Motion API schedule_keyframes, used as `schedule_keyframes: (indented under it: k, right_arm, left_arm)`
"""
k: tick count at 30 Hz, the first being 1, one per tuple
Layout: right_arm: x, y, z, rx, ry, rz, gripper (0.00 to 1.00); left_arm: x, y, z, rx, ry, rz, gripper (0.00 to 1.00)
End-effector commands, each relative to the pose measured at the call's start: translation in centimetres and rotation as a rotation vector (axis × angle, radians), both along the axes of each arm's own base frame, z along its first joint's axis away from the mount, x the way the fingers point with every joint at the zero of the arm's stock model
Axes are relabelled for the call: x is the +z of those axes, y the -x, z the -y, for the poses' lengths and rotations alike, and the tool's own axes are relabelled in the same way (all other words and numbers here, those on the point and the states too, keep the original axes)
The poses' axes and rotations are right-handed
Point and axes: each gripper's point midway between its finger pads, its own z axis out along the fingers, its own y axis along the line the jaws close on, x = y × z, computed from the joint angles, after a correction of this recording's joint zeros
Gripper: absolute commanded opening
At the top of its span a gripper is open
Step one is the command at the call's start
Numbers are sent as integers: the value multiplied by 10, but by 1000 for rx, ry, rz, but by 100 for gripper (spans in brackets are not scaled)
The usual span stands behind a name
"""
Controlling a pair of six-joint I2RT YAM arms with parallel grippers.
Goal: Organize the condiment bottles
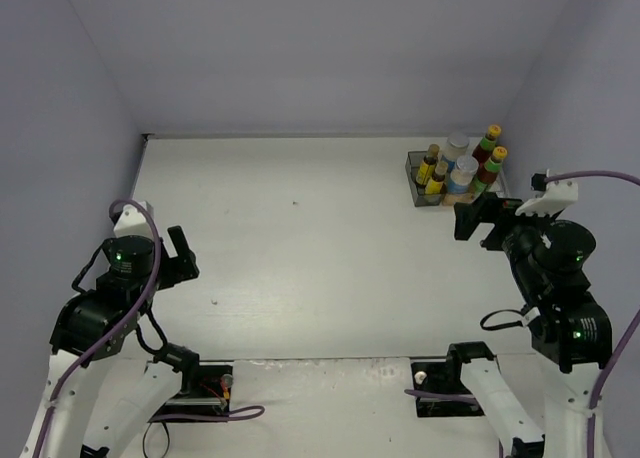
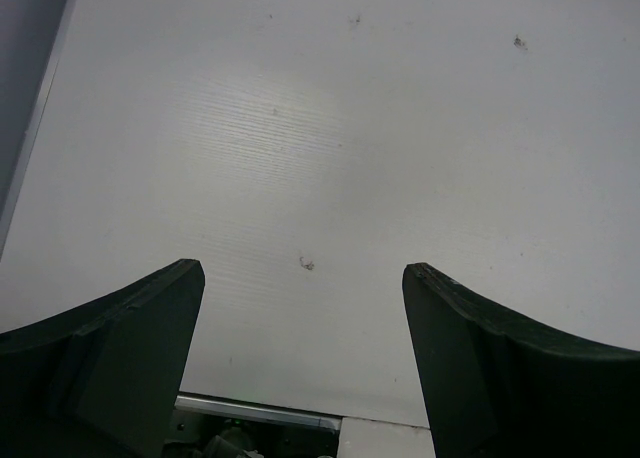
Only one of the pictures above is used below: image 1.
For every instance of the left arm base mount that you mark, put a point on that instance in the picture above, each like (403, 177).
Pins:
(206, 386)

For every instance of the amber plastic bin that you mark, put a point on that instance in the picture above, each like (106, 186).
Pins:
(451, 199)

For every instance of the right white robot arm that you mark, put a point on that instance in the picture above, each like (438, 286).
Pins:
(571, 335)

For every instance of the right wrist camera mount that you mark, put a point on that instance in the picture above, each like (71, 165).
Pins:
(552, 196)

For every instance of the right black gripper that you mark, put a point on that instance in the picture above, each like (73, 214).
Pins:
(486, 218)

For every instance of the white granule jar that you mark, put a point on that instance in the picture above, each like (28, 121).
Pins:
(462, 174)
(456, 145)

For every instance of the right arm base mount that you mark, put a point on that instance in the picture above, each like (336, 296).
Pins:
(440, 378)

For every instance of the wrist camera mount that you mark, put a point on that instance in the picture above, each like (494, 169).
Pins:
(130, 222)
(552, 196)

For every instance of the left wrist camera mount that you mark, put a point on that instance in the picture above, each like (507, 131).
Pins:
(130, 222)

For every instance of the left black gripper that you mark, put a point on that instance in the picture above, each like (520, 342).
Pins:
(180, 260)

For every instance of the red sauce bottle yellow cap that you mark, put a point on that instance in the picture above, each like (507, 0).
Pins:
(487, 144)

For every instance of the yellow label bottle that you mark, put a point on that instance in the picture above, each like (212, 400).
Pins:
(427, 166)
(436, 181)

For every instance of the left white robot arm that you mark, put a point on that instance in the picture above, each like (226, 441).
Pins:
(88, 336)

